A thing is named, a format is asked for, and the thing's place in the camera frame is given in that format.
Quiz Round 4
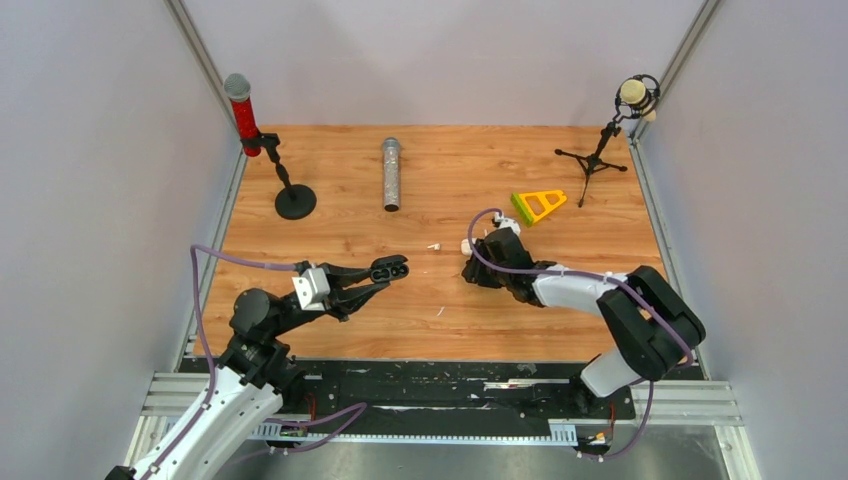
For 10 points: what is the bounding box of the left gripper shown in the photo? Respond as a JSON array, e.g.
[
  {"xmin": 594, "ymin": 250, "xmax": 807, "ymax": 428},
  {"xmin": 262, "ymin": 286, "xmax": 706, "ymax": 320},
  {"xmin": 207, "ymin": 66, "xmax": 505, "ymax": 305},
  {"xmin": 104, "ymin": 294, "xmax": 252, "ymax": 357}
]
[{"xmin": 269, "ymin": 261, "xmax": 390, "ymax": 337}]

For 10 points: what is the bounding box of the black earbud charging case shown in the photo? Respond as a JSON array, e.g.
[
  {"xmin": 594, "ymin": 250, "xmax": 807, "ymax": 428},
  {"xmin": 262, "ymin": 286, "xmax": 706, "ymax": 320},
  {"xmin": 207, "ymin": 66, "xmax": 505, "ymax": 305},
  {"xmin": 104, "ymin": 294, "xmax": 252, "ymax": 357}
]
[{"xmin": 369, "ymin": 255, "xmax": 410, "ymax": 283}]

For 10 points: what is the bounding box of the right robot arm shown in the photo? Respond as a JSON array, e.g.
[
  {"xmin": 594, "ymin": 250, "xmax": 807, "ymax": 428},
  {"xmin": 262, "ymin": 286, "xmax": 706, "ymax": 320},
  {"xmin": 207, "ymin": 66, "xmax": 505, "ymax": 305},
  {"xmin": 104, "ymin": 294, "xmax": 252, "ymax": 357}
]
[{"xmin": 461, "ymin": 227, "xmax": 706, "ymax": 418}]

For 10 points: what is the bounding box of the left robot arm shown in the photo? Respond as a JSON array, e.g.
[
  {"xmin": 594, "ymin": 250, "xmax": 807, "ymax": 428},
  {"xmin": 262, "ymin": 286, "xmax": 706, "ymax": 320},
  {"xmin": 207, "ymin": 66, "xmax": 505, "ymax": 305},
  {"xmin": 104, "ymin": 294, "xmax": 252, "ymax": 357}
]
[{"xmin": 107, "ymin": 255, "xmax": 410, "ymax": 479}]

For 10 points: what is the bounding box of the white earbud case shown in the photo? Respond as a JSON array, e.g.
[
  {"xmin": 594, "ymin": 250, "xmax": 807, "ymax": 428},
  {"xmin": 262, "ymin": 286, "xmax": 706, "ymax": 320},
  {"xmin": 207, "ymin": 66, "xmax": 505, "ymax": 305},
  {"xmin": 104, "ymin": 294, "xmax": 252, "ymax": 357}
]
[{"xmin": 460, "ymin": 239, "xmax": 472, "ymax": 256}]

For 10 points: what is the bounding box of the green toy brick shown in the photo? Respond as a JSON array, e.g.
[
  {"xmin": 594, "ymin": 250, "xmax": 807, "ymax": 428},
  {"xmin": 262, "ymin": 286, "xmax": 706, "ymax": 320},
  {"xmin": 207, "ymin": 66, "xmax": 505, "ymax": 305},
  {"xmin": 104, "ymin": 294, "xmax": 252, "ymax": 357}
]
[{"xmin": 510, "ymin": 193, "xmax": 535, "ymax": 227}]

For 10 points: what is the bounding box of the yellow triangular plastic piece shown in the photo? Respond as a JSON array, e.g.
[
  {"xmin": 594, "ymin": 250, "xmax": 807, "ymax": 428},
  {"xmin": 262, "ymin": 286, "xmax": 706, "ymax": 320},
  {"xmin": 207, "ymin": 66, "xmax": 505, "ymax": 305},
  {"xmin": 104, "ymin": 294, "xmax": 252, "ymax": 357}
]
[{"xmin": 519, "ymin": 190, "xmax": 567, "ymax": 225}]

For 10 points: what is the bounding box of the silver glitter microphone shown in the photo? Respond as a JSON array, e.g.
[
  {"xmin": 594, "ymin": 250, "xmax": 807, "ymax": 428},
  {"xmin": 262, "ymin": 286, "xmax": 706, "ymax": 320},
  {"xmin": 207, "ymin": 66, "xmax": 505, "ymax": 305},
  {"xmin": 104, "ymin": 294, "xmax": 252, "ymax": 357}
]
[{"xmin": 382, "ymin": 137, "xmax": 401, "ymax": 212}]

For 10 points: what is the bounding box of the beige condenser microphone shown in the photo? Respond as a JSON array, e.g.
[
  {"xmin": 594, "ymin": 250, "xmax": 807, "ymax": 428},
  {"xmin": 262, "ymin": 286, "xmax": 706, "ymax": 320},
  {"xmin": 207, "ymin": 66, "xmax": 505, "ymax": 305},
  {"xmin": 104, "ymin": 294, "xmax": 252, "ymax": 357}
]
[{"xmin": 616, "ymin": 75, "xmax": 661, "ymax": 122}]

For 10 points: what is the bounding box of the black tripod mic stand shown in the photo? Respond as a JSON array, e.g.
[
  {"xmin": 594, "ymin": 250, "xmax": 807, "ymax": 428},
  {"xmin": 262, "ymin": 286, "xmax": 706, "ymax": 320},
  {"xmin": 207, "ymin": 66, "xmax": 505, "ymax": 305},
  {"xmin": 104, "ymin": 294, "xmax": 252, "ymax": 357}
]
[{"xmin": 554, "ymin": 73, "xmax": 661, "ymax": 208}]

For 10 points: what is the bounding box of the red glitter microphone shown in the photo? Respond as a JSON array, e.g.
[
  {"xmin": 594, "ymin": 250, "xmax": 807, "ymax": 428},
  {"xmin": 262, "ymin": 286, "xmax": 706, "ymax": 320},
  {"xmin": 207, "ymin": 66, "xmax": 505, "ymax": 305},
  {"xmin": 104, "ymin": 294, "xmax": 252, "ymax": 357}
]
[{"xmin": 223, "ymin": 73, "xmax": 262, "ymax": 157}]

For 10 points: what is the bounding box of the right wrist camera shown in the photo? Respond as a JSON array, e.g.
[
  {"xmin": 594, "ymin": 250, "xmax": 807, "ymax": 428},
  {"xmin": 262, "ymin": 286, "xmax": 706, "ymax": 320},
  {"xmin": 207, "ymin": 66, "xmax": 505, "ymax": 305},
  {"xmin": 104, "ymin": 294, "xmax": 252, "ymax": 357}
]
[{"xmin": 492, "ymin": 213, "xmax": 521, "ymax": 236}]

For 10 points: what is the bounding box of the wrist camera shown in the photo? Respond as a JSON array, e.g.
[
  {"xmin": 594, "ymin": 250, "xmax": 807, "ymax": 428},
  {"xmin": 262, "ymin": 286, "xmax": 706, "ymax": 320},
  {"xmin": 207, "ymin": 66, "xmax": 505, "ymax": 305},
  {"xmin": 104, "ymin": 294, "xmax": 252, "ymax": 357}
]
[
  {"xmin": 492, "ymin": 213, "xmax": 521, "ymax": 236},
  {"xmin": 292, "ymin": 264, "xmax": 330, "ymax": 312}
]

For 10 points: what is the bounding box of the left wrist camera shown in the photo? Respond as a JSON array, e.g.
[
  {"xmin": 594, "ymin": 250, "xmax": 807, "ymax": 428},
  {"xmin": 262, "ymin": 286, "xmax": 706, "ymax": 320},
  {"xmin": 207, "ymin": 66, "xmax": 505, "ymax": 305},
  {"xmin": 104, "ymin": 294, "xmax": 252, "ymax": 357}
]
[{"xmin": 292, "ymin": 264, "xmax": 330, "ymax": 312}]

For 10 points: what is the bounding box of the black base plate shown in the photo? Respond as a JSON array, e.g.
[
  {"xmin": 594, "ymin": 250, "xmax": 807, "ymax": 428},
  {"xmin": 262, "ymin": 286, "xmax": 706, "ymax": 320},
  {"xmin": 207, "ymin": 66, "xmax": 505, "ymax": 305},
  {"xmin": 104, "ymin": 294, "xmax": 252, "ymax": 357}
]
[{"xmin": 279, "ymin": 359, "xmax": 636, "ymax": 438}]

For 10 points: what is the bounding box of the slotted cable duct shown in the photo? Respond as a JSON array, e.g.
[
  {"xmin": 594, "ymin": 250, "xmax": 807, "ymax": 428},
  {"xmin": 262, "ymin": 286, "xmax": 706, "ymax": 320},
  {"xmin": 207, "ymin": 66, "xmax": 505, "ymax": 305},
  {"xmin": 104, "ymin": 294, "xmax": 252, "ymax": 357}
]
[{"xmin": 251, "ymin": 417, "xmax": 579, "ymax": 446}]

